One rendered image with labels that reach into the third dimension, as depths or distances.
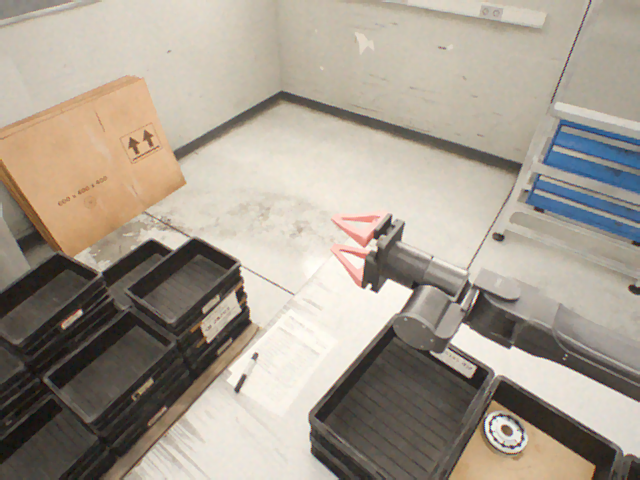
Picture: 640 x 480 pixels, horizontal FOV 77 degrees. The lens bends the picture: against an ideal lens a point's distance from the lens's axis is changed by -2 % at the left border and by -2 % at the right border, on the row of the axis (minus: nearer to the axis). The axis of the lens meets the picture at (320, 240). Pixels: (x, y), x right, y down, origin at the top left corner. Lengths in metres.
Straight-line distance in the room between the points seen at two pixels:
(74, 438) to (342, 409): 1.15
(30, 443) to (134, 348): 0.49
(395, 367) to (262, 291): 1.38
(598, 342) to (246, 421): 0.97
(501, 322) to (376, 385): 0.68
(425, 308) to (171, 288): 1.53
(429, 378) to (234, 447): 0.57
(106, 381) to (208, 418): 0.67
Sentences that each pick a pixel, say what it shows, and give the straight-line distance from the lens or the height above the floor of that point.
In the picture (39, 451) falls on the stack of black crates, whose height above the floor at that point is 0.27.
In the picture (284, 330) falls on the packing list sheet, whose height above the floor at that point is 0.70.
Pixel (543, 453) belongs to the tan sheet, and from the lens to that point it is 1.24.
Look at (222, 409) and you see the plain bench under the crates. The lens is 1.33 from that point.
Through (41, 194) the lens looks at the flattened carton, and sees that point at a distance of 2.93.
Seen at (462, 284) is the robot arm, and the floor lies 1.47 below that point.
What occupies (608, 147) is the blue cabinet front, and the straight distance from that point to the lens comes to 2.59.
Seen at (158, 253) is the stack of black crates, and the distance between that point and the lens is 2.43.
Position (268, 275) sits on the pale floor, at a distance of 2.54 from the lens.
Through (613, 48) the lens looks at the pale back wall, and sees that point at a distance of 3.32.
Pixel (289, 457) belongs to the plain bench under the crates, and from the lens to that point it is 1.25.
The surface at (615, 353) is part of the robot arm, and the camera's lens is 0.58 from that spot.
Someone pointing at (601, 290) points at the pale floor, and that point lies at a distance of 2.96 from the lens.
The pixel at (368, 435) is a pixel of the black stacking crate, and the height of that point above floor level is 0.83.
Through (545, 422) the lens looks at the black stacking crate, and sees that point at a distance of 1.23.
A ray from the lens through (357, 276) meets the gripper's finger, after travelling 0.62.
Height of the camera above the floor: 1.88
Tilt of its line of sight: 43 degrees down
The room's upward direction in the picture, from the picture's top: straight up
